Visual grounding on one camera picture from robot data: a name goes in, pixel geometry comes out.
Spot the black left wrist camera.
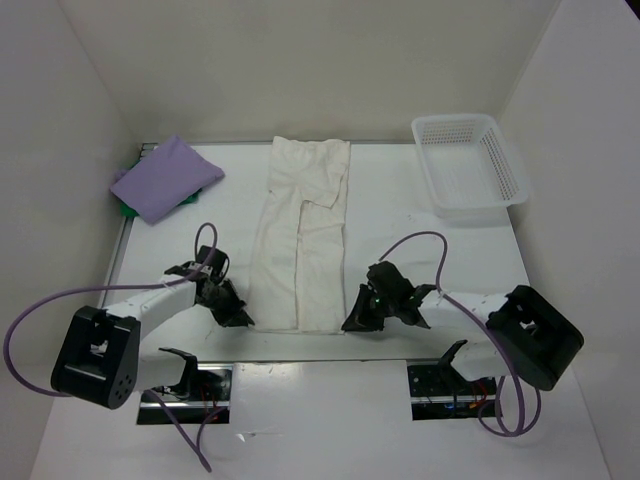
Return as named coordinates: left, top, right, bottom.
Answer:
left=164, top=246, right=230, bottom=285

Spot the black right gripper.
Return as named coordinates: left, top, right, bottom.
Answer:
left=342, top=283, right=397, bottom=332

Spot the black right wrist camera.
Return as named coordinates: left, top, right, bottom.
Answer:
left=366, top=261, right=415, bottom=299

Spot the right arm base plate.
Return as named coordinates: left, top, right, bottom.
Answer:
left=407, top=359, right=497, bottom=421

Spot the purple t-shirt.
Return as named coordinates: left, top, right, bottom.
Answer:
left=110, top=135, right=225, bottom=225

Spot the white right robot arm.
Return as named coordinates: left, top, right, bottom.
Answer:
left=341, top=282, right=585, bottom=393

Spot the green t-shirt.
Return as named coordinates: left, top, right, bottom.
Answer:
left=110, top=155, right=203, bottom=224

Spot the white plastic basket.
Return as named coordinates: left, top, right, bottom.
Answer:
left=411, top=113, right=529, bottom=217

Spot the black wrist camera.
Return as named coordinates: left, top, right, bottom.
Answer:
left=164, top=246, right=230, bottom=285
left=366, top=261, right=415, bottom=299

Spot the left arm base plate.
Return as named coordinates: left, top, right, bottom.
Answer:
left=152, top=363, right=234, bottom=425

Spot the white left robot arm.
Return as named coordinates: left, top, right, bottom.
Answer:
left=51, top=275, right=254, bottom=410

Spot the white t-shirt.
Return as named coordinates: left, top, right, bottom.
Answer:
left=247, top=136, right=351, bottom=334

